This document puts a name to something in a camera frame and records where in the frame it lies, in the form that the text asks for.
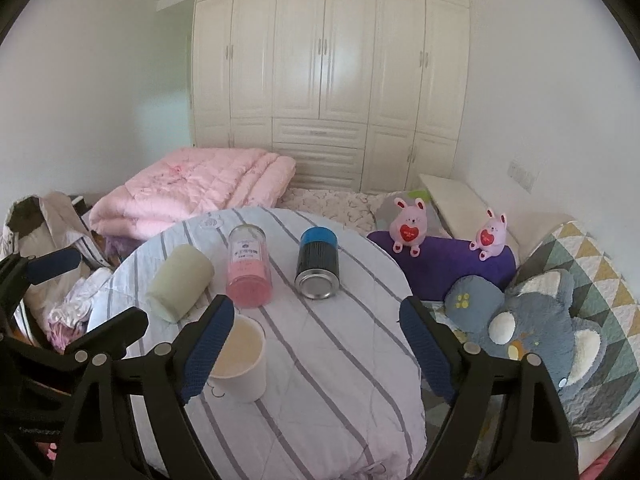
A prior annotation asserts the cream wardrobe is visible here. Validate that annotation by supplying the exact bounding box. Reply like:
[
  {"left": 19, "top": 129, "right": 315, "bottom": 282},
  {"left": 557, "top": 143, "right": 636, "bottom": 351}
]
[{"left": 190, "top": 0, "right": 474, "bottom": 194}]

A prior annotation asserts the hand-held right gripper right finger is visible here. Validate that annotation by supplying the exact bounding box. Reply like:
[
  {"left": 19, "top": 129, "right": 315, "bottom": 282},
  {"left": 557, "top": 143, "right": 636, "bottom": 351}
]
[{"left": 398, "top": 295, "right": 582, "bottom": 480}]

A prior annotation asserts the pink bunny toy with heart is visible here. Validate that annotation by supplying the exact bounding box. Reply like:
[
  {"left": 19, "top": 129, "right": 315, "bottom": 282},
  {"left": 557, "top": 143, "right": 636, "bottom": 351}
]
[
  {"left": 469, "top": 208, "right": 509, "bottom": 262},
  {"left": 390, "top": 197, "right": 435, "bottom": 258}
]

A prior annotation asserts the pink white clothes pile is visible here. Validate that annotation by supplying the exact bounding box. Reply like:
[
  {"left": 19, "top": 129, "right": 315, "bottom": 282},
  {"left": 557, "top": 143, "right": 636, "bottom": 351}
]
[{"left": 47, "top": 267, "right": 115, "bottom": 354}]

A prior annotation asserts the clear jar with pink powder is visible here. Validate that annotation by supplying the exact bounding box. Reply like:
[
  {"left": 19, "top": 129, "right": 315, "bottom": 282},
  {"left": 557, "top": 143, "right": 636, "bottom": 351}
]
[{"left": 225, "top": 225, "right": 275, "bottom": 309}]

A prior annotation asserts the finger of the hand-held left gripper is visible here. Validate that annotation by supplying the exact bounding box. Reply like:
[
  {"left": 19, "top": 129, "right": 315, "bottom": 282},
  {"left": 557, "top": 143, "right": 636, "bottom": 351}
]
[
  {"left": 0, "top": 248, "right": 84, "bottom": 322},
  {"left": 64, "top": 307, "right": 151, "bottom": 358}
]

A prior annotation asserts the grey green cushion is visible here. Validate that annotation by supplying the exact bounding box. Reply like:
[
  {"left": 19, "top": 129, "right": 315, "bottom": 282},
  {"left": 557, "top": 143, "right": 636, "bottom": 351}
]
[{"left": 375, "top": 189, "right": 444, "bottom": 234}]

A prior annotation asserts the grey koala plush toy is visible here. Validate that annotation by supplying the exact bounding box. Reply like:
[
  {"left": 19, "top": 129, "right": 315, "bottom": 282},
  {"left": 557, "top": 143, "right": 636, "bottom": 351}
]
[{"left": 444, "top": 269, "right": 609, "bottom": 427}]

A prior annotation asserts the purple cloth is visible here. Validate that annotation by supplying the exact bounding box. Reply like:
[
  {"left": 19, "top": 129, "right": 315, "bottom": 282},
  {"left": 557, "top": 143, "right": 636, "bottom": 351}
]
[{"left": 102, "top": 232, "right": 147, "bottom": 267}]

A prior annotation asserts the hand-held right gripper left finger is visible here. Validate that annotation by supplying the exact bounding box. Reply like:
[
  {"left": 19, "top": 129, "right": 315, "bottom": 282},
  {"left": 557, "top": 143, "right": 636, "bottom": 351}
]
[{"left": 55, "top": 295, "right": 235, "bottom": 480}]

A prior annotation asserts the pale green cup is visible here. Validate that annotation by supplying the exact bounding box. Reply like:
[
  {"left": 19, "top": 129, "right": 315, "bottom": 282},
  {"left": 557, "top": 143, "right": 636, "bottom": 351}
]
[{"left": 146, "top": 244, "right": 216, "bottom": 322}]

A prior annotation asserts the striped white table cloth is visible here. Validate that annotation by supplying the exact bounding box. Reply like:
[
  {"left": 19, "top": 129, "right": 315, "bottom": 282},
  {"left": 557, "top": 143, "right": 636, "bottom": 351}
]
[{"left": 87, "top": 206, "right": 427, "bottom": 480}]

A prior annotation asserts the triangle patterned quilt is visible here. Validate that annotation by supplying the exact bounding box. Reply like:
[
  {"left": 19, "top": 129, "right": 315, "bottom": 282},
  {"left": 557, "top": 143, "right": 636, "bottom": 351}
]
[{"left": 510, "top": 220, "right": 640, "bottom": 437}]

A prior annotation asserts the cream pillow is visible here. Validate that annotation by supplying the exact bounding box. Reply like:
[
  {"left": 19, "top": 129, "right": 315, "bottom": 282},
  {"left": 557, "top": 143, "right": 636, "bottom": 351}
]
[{"left": 509, "top": 212, "right": 577, "bottom": 262}]

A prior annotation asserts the floral bed sheet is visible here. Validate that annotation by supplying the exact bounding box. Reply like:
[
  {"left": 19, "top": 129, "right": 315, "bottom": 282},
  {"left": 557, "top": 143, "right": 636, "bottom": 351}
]
[{"left": 277, "top": 187, "right": 377, "bottom": 234}]

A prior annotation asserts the pink quilt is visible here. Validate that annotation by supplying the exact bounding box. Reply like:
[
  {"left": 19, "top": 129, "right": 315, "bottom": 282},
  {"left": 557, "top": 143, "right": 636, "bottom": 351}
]
[{"left": 88, "top": 147, "right": 297, "bottom": 241}]

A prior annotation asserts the white pillow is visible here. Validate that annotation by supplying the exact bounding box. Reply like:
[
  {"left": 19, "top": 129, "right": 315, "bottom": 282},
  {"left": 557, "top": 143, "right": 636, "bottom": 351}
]
[{"left": 418, "top": 173, "right": 494, "bottom": 239}]

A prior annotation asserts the purple pillow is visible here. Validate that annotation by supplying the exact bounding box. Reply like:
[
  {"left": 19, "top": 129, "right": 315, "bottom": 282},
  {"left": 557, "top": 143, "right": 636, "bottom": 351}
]
[{"left": 366, "top": 230, "right": 518, "bottom": 301}]

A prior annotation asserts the white paper cup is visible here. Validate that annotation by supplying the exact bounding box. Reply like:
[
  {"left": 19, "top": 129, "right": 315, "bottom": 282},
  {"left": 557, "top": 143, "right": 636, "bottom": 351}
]
[{"left": 207, "top": 314, "right": 267, "bottom": 404}]

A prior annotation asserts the black can with blue lid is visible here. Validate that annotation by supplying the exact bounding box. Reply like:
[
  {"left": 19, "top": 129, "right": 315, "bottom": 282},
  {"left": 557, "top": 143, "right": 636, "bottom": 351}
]
[{"left": 294, "top": 227, "right": 341, "bottom": 301}]

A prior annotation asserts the white wall switch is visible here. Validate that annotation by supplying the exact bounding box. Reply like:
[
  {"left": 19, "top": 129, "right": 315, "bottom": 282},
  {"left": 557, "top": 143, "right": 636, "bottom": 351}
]
[{"left": 507, "top": 160, "right": 541, "bottom": 191}]

